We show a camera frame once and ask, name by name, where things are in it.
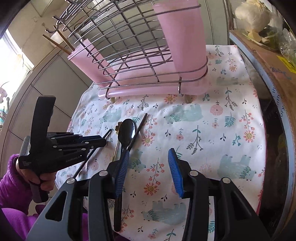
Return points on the window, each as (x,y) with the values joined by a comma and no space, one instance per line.
(13,55)

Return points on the floral printed cloth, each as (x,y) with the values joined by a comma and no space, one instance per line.
(208,143)

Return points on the wooden chopstick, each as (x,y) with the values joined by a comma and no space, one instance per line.
(66,39)
(55,44)

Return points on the metal shelf rack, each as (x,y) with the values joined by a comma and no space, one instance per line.
(281,109)

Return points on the plastic bag of greens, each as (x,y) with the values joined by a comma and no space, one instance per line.
(286,44)

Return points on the person's left forearm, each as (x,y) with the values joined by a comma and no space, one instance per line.
(11,185)

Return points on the brown cardboard sheet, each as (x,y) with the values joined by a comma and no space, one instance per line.
(272,67)

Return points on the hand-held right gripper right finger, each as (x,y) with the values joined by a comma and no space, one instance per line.
(175,171)

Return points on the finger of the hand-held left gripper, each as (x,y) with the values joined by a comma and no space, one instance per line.
(69,135)
(99,143)

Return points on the black spoon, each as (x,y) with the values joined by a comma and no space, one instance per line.
(126,132)

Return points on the grey kitchen cabinets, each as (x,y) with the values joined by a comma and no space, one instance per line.
(46,92)

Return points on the napa cabbage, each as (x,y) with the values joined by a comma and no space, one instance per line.
(252,16)

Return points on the person's left hand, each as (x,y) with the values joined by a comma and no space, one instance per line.
(47,185)

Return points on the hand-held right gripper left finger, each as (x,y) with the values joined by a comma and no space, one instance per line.
(121,171)

